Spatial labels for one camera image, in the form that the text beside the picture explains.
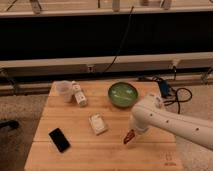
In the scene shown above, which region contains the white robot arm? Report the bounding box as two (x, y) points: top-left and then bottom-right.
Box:
(130, 93), (213, 150)

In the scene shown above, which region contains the green bowl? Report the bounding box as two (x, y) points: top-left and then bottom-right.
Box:
(108, 82), (138, 108)

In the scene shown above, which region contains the blue power adapter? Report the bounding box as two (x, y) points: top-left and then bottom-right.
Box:
(158, 80), (170, 98)

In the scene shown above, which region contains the white plastic bottle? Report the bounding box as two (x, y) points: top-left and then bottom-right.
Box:
(72, 81), (87, 107)

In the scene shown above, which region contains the black smartphone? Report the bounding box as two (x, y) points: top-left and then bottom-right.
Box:
(49, 128), (70, 153)

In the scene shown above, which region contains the clear plastic cup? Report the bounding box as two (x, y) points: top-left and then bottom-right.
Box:
(55, 80), (73, 103)

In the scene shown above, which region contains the black chair base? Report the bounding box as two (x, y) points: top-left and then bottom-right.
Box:
(0, 120), (19, 129)

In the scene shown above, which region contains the black floor cable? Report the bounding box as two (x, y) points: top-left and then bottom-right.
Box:
(137, 75), (194, 115)

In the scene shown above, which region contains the black hanging cable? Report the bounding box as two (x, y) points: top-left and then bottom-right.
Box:
(98, 4), (136, 75)

